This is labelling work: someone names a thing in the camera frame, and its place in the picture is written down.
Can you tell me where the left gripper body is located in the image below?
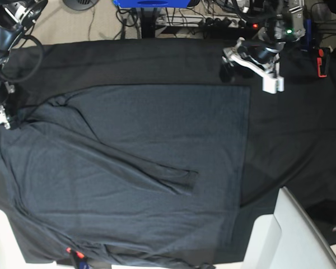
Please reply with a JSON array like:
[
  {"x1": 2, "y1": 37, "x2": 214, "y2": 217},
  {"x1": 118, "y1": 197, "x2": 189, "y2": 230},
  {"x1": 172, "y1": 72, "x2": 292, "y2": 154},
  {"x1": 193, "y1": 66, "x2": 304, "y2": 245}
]
[{"x1": 248, "y1": 41, "x2": 283, "y2": 76}]

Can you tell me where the orange black clamp right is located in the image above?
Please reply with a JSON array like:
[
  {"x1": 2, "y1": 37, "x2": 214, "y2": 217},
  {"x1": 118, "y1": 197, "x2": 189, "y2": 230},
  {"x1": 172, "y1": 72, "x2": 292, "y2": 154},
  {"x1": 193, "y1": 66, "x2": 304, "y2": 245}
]
[{"x1": 316, "y1": 47, "x2": 331, "y2": 78}]

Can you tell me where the black table cloth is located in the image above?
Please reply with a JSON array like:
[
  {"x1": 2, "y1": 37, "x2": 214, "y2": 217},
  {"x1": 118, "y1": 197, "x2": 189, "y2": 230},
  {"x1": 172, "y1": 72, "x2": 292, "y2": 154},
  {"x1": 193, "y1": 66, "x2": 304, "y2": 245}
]
[{"x1": 0, "y1": 39, "x2": 336, "y2": 268}]

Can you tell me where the blue clamp handle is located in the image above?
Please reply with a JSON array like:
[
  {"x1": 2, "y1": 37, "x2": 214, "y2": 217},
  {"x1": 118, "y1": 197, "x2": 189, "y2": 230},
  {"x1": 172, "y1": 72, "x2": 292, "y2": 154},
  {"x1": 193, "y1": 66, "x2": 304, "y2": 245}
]
[{"x1": 302, "y1": 18, "x2": 312, "y2": 51}]

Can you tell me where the black stand post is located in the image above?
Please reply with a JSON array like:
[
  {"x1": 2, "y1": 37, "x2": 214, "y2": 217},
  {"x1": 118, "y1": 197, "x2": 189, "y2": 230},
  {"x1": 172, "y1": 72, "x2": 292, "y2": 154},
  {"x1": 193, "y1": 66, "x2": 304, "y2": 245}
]
[{"x1": 136, "y1": 8, "x2": 161, "y2": 39}]

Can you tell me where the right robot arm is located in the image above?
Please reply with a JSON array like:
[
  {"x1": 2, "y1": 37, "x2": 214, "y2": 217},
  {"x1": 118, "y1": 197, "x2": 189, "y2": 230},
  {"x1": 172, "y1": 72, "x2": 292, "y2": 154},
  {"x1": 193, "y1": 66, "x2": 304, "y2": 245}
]
[{"x1": 0, "y1": 1, "x2": 48, "y2": 129}]

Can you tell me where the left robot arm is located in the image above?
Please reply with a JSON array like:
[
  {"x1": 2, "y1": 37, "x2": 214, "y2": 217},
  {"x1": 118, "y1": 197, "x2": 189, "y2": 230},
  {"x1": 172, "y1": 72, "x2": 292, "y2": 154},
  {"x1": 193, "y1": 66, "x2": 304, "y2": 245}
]
[{"x1": 220, "y1": 1, "x2": 306, "y2": 94}]

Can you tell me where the orange blue clamp bottom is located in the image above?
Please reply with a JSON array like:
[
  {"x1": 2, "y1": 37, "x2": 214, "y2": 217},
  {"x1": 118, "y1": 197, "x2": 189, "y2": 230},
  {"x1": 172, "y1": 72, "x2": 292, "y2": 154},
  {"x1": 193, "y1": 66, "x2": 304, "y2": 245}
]
[{"x1": 66, "y1": 248, "x2": 91, "y2": 269}]

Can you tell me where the white power strip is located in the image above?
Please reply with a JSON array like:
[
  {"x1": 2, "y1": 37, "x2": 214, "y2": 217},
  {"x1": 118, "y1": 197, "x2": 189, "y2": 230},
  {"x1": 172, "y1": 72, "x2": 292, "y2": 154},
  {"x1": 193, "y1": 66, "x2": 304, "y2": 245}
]
[{"x1": 198, "y1": 17, "x2": 261, "y2": 30}]

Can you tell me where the dark grey long-sleeve T-shirt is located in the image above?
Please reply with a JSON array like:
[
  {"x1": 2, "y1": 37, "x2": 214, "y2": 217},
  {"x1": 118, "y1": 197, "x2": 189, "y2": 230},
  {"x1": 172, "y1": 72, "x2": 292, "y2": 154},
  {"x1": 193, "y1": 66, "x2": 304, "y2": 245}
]
[{"x1": 0, "y1": 85, "x2": 250, "y2": 268}]

